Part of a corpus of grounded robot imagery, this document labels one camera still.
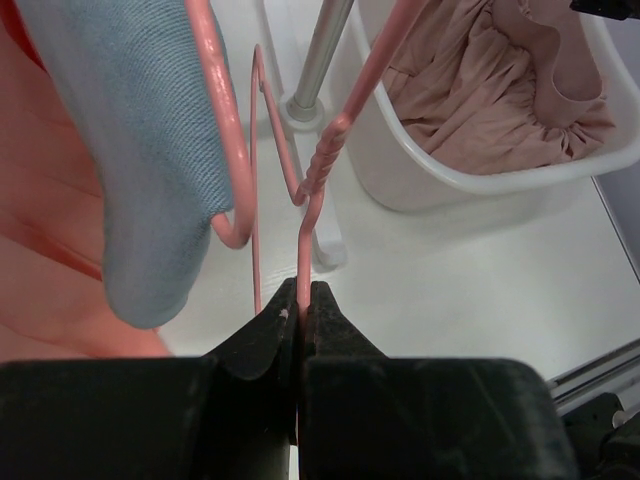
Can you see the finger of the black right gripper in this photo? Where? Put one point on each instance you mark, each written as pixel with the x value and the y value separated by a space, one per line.
pixel 619 10

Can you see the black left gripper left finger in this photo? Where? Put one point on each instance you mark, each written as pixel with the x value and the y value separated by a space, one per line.
pixel 227 414

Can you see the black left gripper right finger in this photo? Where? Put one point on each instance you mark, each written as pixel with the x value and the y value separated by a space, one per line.
pixel 365 415

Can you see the dusty pink pleated skirt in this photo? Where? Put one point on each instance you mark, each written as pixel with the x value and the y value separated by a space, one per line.
pixel 490 87

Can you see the coral orange skirt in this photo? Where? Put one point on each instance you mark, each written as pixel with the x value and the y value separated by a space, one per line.
pixel 53 304

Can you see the blue denim skirt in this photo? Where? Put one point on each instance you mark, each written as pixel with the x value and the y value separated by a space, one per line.
pixel 129 75

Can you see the pink hanger of denim skirt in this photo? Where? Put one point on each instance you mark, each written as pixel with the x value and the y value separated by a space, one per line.
pixel 236 232

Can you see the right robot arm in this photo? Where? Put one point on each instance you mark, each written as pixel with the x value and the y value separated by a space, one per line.
pixel 599 401

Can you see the white clothes rack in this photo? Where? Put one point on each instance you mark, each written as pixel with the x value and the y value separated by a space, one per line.
pixel 300 73

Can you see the aluminium mounting rail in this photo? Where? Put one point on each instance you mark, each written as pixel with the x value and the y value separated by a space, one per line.
pixel 615 372

